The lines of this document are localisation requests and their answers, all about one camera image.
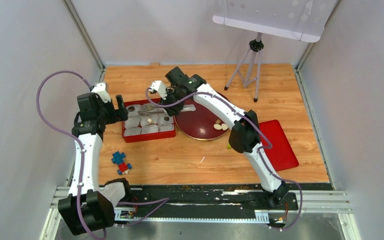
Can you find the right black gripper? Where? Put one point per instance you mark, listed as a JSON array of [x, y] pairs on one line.
[[174, 110]]

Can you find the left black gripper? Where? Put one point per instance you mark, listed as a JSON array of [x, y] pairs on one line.
[[120, 114]]

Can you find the metal tongs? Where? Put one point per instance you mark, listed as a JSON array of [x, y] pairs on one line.
[[148, 109]]

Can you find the red chocolate box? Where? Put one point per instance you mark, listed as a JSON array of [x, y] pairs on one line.
[[148, 137]]

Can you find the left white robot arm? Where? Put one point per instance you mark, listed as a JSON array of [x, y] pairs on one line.
[[87, 208]]

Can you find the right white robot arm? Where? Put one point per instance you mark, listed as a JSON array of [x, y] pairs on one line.
[[245, 135]]

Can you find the white heart chocolate right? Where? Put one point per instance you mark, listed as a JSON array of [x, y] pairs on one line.
[[224, 127]]

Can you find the dark red round tray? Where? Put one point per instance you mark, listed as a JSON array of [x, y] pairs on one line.
[[198, 124]]

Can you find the blue red toy car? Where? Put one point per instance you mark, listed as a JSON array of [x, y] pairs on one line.
[[118, 158]]

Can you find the grey tripod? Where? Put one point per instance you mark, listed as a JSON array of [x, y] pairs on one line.
[[253, 71]]

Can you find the red box lid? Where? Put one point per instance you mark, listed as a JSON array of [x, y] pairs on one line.
[[281, 155]]

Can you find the white board on tripod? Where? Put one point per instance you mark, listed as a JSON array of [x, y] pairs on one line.
[[302, 20]]

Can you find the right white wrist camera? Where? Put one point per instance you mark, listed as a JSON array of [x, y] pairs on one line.
[[159, 87]]

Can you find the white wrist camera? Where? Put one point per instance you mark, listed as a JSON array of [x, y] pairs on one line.
[[159, 87], [101, 89]]

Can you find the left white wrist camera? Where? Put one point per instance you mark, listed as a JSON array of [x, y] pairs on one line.
[[101, 89]]

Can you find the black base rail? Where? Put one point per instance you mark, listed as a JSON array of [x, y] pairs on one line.
[[211, 202]]

